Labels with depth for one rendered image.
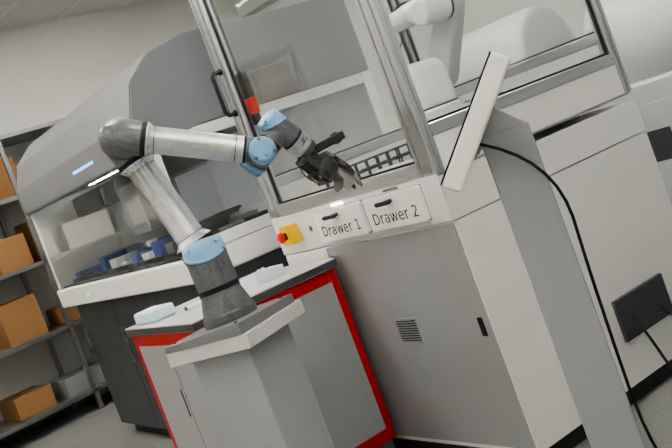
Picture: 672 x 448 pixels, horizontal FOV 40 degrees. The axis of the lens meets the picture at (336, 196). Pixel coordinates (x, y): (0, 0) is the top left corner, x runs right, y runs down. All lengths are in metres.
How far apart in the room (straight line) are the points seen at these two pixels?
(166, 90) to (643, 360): 2.07
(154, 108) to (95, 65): 3.88
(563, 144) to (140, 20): 5.40
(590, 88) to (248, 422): 1.58
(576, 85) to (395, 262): 0.84
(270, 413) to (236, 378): 0.13
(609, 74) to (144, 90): 1.78
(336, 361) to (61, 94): 4.67
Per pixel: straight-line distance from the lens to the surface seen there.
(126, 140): 2.53
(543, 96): 3.05
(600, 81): 3.27
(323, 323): 3.20
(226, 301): 2.49
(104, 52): 7.72
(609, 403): 2.35
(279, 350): 2.52
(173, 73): 3.85
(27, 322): 6.59
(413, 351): 3.11
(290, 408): 2.52
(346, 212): 3.07
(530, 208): 2.23
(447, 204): 2.70
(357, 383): 3.27
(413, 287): 2.97
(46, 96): 7.41
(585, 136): 3.15
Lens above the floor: 1.12
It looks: 3 degrees down
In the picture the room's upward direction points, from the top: 20 degrees counter-clockwise
